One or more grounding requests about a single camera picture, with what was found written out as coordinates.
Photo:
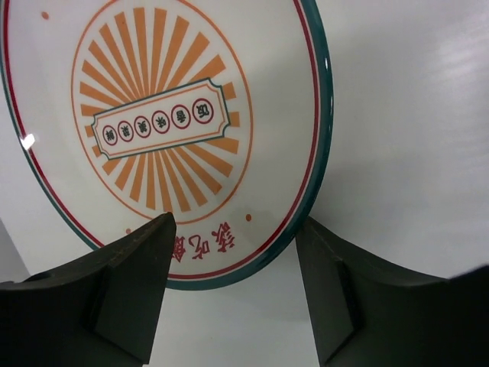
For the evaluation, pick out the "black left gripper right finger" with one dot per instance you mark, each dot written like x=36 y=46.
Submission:
x=367 y=311

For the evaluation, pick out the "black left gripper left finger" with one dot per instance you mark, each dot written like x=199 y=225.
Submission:
x=101 y=309

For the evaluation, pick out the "white plate orange sunburst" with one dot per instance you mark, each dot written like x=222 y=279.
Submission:
x=217 y=112

